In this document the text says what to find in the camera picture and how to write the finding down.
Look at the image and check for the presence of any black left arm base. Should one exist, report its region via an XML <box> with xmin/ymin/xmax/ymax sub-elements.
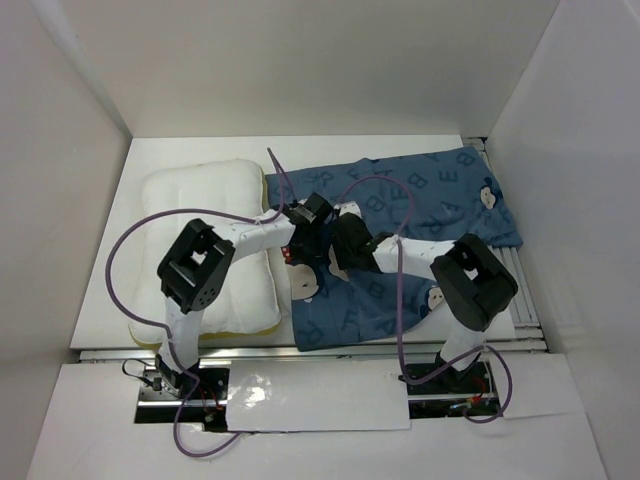
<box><xmin>122</xmin><ymin>357</ymin><xmax>231</xmax><ymax>431</ymax></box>

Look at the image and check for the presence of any aluminium front rail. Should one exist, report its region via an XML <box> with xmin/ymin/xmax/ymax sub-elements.
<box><xmin>79</xmin><ymin>330</ymin><xmax>548</xmax><ymax>363</ymax></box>

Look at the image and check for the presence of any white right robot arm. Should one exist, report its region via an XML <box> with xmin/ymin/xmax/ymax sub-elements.
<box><xmin>331</xmin><ymin>213</ymin><xmax>518</xmax><ymax>392</ymax></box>

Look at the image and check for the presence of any blue printed pillowcase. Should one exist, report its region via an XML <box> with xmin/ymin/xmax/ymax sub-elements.
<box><xmin>265</xmin><ymin>147</ymin><xmax>523</xmax><ymax>351</ymax></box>

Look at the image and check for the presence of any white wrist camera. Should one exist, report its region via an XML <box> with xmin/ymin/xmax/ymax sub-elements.
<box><xmin>336</xmin><ymin>201</ymin><xmax>362</xmax><ymax>218</ymax></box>
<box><xmin>290</xmin><ymin>203</ymin><xmax>317</xmax><ymax>225</ymax></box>

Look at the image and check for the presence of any white glossy cover sheet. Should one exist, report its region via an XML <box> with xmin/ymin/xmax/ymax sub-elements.
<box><xmin>226</xmin><ymin>359</ymin><xmax>411</xmax><ymax>433</ymax></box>

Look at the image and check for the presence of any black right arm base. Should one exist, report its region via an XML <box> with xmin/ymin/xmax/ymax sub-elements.
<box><xmin>399</xmin><ymin>362</ymin><xmax>500</xmax><ymax>420</ymax></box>

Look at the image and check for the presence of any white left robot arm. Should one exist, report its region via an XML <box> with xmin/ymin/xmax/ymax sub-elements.
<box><xmin>156</xmin><ymin>193</ymin><xmax>333</xmax><ymax>399</ymax></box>

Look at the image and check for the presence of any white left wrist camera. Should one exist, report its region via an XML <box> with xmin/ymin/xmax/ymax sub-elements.
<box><xmin>290</xmin><ymin>203</ymin><xmax>317</xmax><ymax>225</ymax></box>

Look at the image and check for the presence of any white pillow yellow underside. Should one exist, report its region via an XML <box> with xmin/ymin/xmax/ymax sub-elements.
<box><xmin>126</xmin><ymin>159</ymin><xmax>283</xmax><ymax>346</ymax></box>

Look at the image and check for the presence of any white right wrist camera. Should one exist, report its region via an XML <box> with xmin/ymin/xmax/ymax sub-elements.
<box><xmin>336</xmin><ymin>201</ymin><xmax>362</xmax><ymax>218</ymax></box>

